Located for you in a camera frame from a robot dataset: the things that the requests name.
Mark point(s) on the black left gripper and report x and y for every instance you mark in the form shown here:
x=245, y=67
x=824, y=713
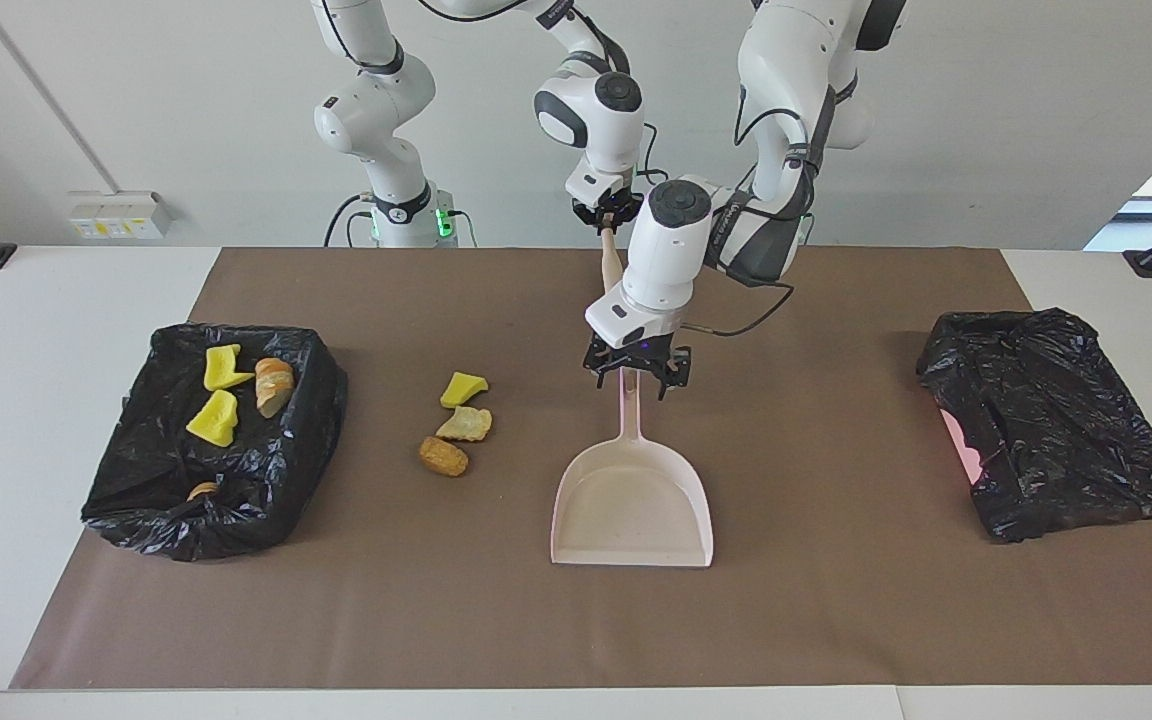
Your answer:
x=636, y=352

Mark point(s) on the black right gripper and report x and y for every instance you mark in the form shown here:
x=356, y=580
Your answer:
x=604, y=208

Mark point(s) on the beige hand brush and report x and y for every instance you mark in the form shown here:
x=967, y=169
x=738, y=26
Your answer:
x=611, y=265

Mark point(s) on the pale pink dustpan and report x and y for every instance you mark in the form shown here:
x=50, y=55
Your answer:
x=631, y=510

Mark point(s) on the yellow wedge sponge piece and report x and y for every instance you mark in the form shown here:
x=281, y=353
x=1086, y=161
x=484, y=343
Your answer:
x=461, y=390

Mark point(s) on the pale bread chunk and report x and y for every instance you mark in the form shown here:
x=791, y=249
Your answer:
x=464, y=425

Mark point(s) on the brown fried food piece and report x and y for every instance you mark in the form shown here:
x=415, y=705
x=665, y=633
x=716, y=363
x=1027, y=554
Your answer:
x=444, y=457

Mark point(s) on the striped bread roll piece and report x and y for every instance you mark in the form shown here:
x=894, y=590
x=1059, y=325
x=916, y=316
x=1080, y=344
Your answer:
x=274, y=385

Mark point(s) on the yellow notched sponge piece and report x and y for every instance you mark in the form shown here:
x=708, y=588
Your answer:
x=224, y=370

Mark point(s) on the yellow oblong sponge piece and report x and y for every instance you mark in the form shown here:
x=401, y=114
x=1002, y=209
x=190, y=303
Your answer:
x=213, y=420

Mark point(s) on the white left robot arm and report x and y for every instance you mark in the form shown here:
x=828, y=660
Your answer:
x=666, y=250

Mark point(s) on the black bag lined pink bin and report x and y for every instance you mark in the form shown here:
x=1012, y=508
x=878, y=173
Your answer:
x=1056, y=420

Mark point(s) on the brown table mat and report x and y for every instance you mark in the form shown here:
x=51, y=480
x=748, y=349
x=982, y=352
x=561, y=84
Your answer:
x=576, y=650

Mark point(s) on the small orange bread scrap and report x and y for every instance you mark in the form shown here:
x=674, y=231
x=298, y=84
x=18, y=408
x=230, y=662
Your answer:
x=202, y=490

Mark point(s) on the white wall socket box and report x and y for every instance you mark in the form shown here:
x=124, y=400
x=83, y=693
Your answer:
x=116, y=213

